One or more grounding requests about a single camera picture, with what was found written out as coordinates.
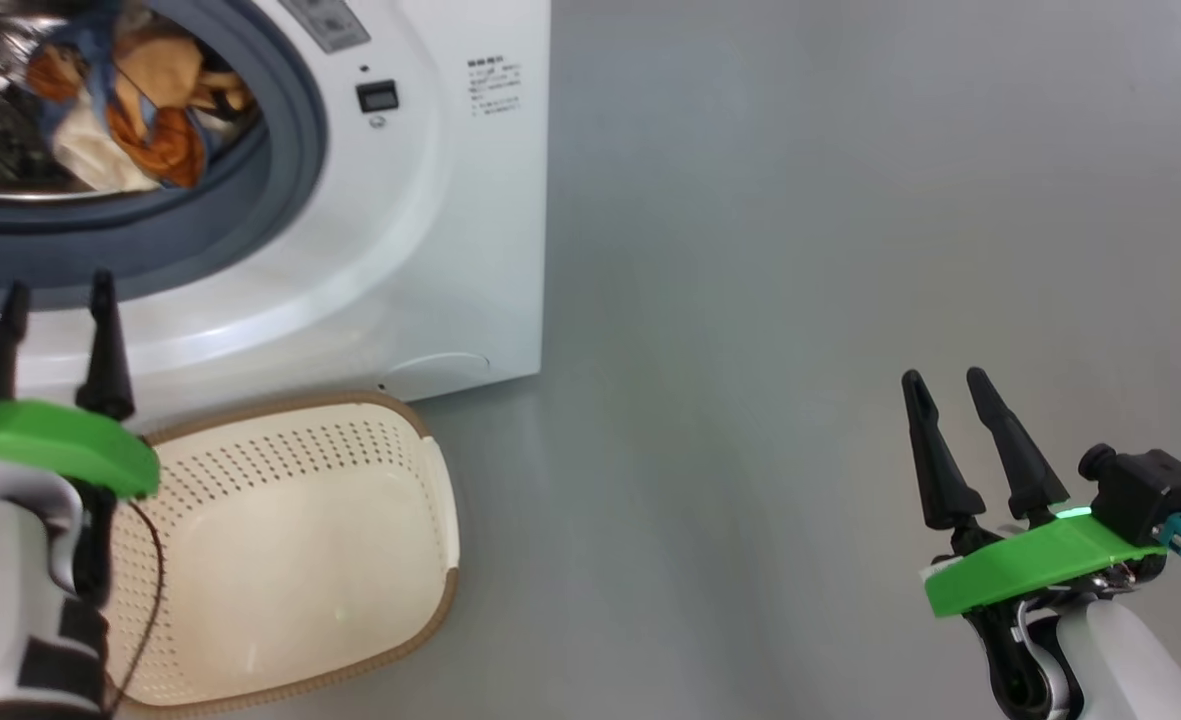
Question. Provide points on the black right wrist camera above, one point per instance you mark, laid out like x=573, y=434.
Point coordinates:
x=1150, y=490

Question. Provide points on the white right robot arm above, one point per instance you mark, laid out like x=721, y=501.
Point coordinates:
x=1120, y=660

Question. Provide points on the cream cloth with black print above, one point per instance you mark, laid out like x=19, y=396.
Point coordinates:
x=95, y=155

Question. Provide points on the round drain filter cover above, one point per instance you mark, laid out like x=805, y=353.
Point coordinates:
x=440, y=370

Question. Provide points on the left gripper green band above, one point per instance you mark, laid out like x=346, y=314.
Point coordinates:
x=60, y=440

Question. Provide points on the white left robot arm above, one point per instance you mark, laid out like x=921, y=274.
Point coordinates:
x=0, y=600

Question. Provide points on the blue patterned garment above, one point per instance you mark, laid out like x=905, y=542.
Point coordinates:
x=90, y=40

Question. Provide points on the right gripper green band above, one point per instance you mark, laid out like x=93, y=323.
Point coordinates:
x=1040, y=565

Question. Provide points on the printed warning text label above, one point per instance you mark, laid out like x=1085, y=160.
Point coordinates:
x=495, y=87

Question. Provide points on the white front-load washing machine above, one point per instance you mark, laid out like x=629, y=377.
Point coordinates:
x=430, y=250

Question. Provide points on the brown orange garment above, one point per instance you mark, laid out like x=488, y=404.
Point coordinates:
x=165, y=140

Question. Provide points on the cream perforated laundry basket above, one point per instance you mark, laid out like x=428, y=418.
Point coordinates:
x=300, y=540

